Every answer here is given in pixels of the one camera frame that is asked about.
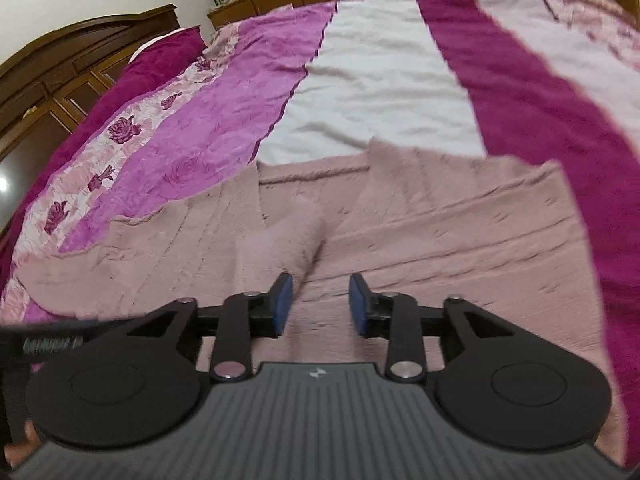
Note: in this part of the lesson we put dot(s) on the dark wooden headboard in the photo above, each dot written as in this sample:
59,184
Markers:
60,55

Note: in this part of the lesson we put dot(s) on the pink knit sweater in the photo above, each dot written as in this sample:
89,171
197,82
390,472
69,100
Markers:
425,240

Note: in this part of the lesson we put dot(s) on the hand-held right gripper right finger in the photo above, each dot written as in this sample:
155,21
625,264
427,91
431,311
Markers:
358,307

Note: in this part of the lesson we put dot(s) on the purple floral striped bedspread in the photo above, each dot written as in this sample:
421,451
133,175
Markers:
375,75

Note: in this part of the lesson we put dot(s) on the person's left hand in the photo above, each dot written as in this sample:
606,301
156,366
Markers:
31,434

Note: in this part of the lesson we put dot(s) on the magenta plush pillow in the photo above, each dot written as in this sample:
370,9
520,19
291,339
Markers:
165,52

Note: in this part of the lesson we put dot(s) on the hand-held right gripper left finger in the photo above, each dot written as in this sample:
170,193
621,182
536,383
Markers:
281,307

